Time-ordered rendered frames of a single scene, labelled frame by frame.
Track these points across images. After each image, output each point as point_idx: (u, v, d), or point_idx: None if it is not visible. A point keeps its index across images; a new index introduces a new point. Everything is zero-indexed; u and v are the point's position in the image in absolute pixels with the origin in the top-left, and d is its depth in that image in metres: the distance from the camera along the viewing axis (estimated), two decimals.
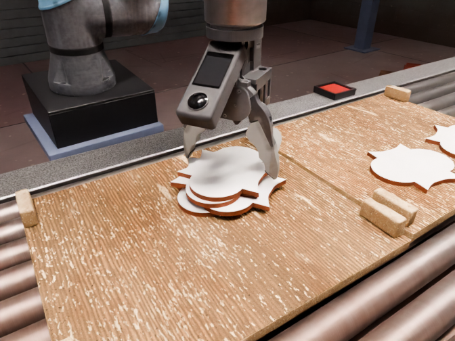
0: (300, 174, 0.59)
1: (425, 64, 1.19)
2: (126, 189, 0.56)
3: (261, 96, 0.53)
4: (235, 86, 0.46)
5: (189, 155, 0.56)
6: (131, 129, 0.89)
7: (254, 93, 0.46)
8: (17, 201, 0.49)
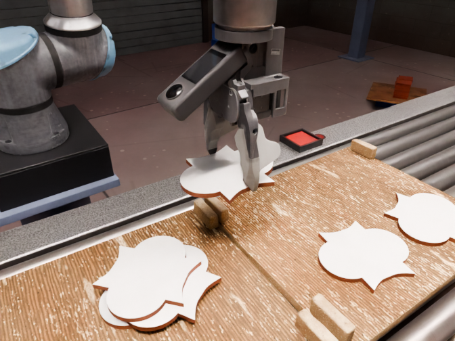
0: (242, 264, 0.55)
1: (402, 103, 1.15)
2: (48, 286, 0.51)
3: (276, 105, 0.50)
4: (229, 87, 0.46)
5: (210, 153, 0.58)
6: (84, 185, 0.84)
7: (245, 98, 0.45)
8: None
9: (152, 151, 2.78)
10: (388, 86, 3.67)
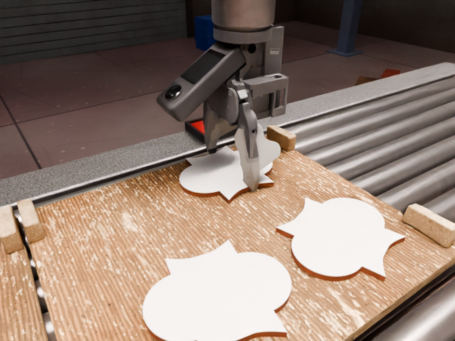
0: (20, 314, 0.34)
1: (356, 86, 0.94)
2: None
3: (275, 105, 0.50)
4: (229, 88, 0.46)
5: (210, 153, 0.58)
6: None
7: (244, 98, 0.45)
8: None
9: (115, 148, 2.58)
10: (374, 80, 3.47)
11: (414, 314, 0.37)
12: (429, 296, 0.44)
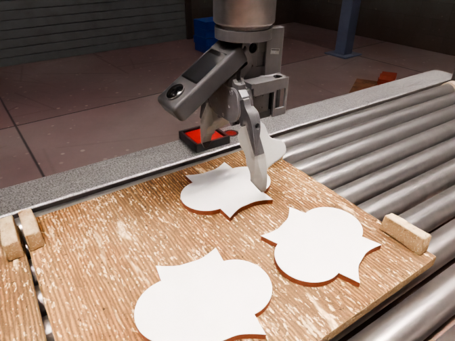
0: (22, 317, 0.37)
1: (346, 94, 0.97)
2: None
3: (275, 105, 0.50)
4: (229, 87, 0.46)
5: (204, 145, 0.58)
6: None
7: (245, 97, 0.45)
8: None
9: (114, 151, 2.61)
10: (372, 82, 3.50)
11: (385, 317, 0.40)
12: (404, 300, 0.47)
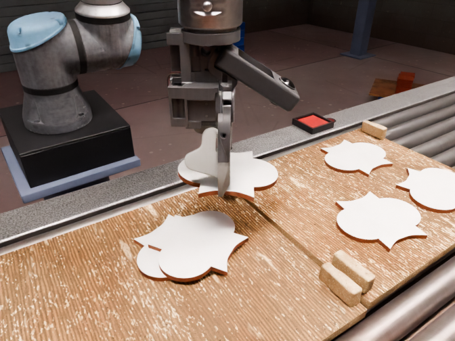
0: (266, 229, 0.59)
1: (408, 91, 1.19)
2: (87, 246, 0.55)
3: None
4: None
5: (226, 186, 0.50)
6: (107, 165, 0.88)
7: None
8: None
9: (158, 145, 2.82)
10: (390, 82, 3.71)
11: None
12: None
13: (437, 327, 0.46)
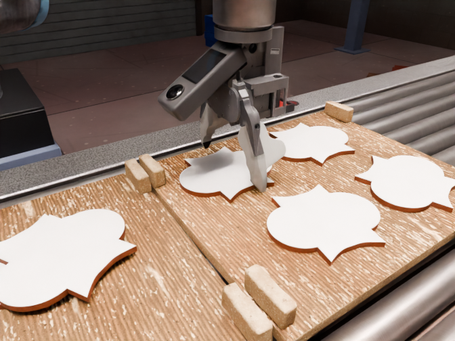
0: (170, 233, 0.44)
1: (388, 72, 1.04)
2: None
3: (275, 105, 0.50)
4: (229, 87, 0.46)
5: (204, 145, 0.58)
6: (17, 154, 0.73)
7: (245, 97, 0.45)
8: None
9: None
10: None
11: None
12: None
13: None
